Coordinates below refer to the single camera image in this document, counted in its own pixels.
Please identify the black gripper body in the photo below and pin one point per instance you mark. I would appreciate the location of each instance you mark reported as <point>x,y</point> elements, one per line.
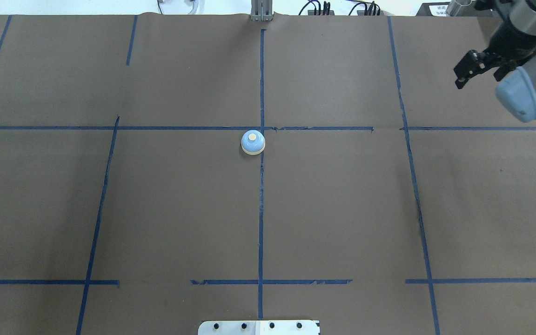
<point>512,38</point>

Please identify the aluminium frame post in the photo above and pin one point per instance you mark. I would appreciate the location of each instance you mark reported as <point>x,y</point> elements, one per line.
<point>262,10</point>

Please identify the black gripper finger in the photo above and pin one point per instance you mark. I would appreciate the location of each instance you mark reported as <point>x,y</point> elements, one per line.
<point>472,64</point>

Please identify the orange black adapter box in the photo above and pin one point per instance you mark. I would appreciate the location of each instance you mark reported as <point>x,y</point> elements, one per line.
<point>320,8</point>
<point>370,9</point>

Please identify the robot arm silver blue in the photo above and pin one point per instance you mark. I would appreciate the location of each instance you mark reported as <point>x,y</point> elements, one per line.
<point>517,90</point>

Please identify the metal cup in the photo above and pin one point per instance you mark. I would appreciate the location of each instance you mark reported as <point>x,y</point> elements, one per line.
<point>458,8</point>

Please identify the white camera pole with base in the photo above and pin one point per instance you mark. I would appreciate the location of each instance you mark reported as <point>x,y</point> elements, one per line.
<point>260,327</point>

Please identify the blue service bell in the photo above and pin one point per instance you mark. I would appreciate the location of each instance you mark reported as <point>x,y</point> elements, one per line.
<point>253,142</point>

